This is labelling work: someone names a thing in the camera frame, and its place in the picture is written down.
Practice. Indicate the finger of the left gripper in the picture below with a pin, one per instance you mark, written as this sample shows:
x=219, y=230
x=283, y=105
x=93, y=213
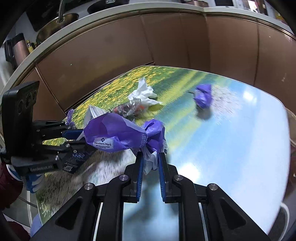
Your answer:
x=73, y=134
x=76, y=151

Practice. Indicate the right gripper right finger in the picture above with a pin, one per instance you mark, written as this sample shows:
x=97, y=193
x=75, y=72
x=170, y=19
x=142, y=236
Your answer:
x=205, y=212

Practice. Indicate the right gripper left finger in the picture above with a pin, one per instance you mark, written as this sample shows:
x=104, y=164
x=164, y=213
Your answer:
x=96, y=212

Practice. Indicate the purple white wrapper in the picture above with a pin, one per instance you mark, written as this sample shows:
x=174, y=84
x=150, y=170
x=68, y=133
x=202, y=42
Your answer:
x=69, y=121

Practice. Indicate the large purple package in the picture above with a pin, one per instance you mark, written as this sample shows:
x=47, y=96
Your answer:
x=111, y=133

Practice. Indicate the crushed clear plastic bottle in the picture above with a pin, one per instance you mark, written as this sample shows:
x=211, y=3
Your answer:
x=130, y=109

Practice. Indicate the white tissue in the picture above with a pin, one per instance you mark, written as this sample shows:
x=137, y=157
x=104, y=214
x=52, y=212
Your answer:
x=145, y=93

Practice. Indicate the small purple wrapper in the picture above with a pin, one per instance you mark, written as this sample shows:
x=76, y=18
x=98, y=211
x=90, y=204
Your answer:
x=203, y=95

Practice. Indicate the blue white glove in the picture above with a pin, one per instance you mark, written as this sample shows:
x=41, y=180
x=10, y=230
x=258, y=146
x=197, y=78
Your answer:
x=32, y=183

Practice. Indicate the copper thermos bottle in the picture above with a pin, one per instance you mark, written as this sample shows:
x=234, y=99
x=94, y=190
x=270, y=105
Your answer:
x=20, y=48

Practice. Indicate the chrome faucet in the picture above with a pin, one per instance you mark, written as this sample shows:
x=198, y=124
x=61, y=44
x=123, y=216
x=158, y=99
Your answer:
x=61, y=11

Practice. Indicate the black tracking camera box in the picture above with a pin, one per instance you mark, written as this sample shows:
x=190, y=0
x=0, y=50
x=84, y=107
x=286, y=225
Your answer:
x=17, y=110

